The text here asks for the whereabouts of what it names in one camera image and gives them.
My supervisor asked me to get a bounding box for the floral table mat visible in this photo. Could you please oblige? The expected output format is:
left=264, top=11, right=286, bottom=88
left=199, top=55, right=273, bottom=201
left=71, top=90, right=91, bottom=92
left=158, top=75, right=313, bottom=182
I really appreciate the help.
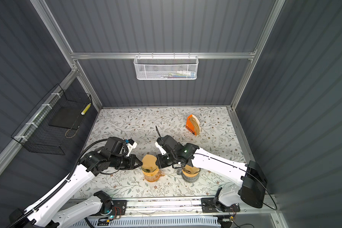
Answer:
left=73, top=107, right=245, bottom=200

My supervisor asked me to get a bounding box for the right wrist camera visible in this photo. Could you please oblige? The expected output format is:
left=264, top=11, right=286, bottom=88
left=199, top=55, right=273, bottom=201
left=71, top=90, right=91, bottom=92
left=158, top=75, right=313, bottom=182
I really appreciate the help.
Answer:
left=155, top=137, right=167, bottom=155

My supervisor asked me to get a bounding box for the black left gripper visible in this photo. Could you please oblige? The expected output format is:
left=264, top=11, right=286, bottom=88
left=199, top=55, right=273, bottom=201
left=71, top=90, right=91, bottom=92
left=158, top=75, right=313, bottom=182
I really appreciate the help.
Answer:
left=110, top=154, right=144, bottom=169

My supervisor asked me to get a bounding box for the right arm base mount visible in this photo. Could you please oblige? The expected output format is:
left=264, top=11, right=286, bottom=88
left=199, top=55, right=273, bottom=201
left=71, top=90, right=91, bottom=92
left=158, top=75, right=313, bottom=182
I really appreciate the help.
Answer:
left=201, top=187, right=240, bottom=213

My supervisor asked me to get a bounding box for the white ribbed front panel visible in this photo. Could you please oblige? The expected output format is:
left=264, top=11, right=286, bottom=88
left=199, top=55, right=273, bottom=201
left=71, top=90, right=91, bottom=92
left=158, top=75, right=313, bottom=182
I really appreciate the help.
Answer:
left=88, top=216, right=221, bottom=228

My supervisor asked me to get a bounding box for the grey glass dripper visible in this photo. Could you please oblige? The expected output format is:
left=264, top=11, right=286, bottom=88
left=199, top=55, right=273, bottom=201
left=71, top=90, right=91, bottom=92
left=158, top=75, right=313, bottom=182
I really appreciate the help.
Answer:
left=181, top=165, right=202, bottom=175

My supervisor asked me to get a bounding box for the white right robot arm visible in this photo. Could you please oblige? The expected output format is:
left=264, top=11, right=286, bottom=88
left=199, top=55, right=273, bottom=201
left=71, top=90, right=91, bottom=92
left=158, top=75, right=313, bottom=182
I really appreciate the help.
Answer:
left=155, top=135, right=267, bottom=212

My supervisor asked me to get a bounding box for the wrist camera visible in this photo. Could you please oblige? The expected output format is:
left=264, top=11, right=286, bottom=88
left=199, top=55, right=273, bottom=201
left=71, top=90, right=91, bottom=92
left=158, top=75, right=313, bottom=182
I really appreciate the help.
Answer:
left=155, top=137, right=167, bottom=155
left=125, top=139, right=137, bottom=157

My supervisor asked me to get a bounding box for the white wire mesh basket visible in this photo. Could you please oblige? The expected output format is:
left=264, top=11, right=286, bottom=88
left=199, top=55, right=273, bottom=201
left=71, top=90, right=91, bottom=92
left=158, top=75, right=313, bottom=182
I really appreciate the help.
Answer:
left=134, top=56, right=199, bottom=80

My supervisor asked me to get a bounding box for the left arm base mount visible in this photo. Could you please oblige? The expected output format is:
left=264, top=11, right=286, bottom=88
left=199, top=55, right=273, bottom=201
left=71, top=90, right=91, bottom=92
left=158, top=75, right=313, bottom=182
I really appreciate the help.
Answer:
left=91, top=199, right=128, bottom=219

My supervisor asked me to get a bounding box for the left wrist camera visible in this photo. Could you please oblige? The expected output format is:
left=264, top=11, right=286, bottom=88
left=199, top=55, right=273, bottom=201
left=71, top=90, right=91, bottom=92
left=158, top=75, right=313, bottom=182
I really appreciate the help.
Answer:
left=125, top=139, right=137, bottom=157

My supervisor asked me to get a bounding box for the orange coffee filter box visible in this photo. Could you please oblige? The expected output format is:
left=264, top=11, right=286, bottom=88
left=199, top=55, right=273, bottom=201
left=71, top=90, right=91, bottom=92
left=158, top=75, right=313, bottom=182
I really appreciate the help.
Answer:
left=185, top=115, right=201, bottom=136

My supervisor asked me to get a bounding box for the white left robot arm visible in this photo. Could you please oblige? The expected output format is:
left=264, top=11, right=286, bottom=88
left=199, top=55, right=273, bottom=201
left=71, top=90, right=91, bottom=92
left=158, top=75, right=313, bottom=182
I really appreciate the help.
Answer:
left=8, top=137, right=142, bottom=228

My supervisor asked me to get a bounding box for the grey glass carafe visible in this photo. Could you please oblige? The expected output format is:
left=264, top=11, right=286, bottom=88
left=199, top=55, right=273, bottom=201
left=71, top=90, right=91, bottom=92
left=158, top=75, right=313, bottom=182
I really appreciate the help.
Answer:
left=176, top=168, right=199, bottom=183

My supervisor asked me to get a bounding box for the orange glass carafe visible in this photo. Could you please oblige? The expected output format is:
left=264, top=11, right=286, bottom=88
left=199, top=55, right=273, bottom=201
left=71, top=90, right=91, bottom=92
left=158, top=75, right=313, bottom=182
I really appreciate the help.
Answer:
left=143, top=171, right=165, bottom=182

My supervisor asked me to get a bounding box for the black wire basket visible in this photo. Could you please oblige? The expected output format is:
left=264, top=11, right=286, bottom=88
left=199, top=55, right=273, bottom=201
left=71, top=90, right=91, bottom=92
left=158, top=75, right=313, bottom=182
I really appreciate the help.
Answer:
left=11, top=85, right=92, bottom=155

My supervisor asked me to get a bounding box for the black corrugated cable hose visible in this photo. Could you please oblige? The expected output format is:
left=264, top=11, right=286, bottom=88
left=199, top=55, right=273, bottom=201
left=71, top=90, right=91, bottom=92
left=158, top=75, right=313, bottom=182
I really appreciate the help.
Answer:
left=5, top=139, right=109, bottom=228

